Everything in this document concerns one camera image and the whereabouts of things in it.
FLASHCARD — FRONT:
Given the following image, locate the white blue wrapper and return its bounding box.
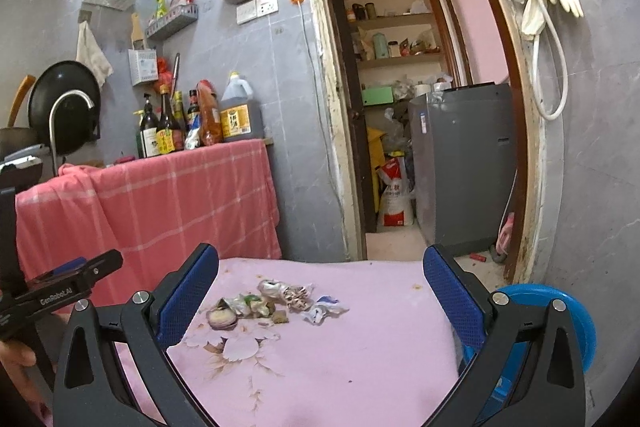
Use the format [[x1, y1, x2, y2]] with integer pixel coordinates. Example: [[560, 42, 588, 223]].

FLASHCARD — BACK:
[[302, 295, 349, 325]]

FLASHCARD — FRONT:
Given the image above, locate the person's left hand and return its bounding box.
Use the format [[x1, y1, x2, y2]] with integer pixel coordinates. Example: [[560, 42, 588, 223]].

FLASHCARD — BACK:
[[0, 340, 44, 404]]

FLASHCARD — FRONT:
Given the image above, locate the blue plastic bucket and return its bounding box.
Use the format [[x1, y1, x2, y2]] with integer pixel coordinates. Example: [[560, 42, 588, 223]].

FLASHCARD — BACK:
[[473, 284, 597, 426]]

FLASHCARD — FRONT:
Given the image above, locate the red checked counter cloth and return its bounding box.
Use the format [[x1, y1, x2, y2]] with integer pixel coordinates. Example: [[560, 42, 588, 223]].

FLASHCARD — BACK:
[[16, 140, 282, 306]]

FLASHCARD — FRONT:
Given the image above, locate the black wok pan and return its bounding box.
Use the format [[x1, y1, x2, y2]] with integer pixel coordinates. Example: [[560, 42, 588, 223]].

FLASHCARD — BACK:
[[27, 61, 101, 156]]

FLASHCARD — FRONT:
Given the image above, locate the dark sauce bottle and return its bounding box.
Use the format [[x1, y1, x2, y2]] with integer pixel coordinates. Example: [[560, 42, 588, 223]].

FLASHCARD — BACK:
[[156, 84, 184, 155]]

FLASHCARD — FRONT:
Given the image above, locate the chrome faucet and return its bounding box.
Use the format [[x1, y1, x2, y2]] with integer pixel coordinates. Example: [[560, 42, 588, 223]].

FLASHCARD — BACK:
[[48, 89, 98, 176]]

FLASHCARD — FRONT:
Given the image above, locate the pink floral table cloth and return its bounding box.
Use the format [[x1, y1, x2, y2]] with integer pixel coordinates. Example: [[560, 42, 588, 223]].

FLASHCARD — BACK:
[[41, 256, 464, 427]]

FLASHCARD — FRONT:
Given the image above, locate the orange sauce bottle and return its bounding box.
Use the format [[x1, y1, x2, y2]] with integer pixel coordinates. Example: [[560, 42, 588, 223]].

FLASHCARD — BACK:
[[196, 79, 224, 146]]

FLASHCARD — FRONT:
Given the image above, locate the hanging white rag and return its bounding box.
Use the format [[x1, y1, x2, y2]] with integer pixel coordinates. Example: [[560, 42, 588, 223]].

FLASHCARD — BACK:
[[76, 20, 114, 88]]

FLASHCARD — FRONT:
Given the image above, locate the red white rice sack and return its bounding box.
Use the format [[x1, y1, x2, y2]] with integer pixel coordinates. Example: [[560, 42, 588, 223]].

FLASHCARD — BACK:
[[378, 156, 414, 228]]

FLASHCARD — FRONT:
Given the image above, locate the large soy sauce jug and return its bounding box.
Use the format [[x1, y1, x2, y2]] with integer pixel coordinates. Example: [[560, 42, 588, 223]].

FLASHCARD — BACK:
[[219, 72, 265, 142]]

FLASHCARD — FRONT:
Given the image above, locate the dark wooden door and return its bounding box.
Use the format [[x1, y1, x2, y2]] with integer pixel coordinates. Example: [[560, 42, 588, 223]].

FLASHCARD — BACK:
[[330, 0, 378, 233]]

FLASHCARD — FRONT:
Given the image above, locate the grey washing machine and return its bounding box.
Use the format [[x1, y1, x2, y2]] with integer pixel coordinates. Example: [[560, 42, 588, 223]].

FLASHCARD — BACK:
[[409, 83, 516, 256]]

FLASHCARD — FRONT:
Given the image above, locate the green storage box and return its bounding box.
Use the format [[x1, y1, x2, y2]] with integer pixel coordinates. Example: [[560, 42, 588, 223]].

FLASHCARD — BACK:
[[361, 86, 394, 107]]

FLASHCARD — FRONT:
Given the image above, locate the grey wall shelf basket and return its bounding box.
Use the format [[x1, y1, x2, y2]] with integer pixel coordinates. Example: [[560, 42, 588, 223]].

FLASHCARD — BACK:
[[145, 3, 198, 42]]

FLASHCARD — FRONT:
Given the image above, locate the white wall socket panel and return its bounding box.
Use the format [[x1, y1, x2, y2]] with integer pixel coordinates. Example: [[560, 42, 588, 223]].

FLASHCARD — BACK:
[[236, 0, 279, 25]]

